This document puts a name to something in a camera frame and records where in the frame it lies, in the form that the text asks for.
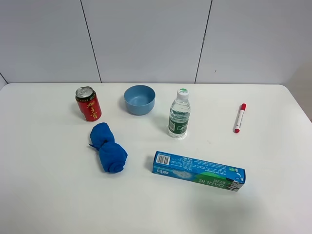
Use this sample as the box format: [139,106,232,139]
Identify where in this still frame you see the red drink can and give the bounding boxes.
[75,86,102,122]

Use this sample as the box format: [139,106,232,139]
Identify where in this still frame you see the clear water bottle green label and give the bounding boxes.
[168,88,191,139]

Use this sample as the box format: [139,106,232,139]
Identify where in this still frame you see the blue plastic bowl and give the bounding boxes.
[123,85,156,116]

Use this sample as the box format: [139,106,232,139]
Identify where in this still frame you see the blue rolled cloth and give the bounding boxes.
[89,122,128,173]

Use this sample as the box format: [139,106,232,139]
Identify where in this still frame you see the red marker pen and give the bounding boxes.
[234,103,247,134]

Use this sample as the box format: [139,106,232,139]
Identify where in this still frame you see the Darlie toothpaste box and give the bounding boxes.
[152,151,246,192]

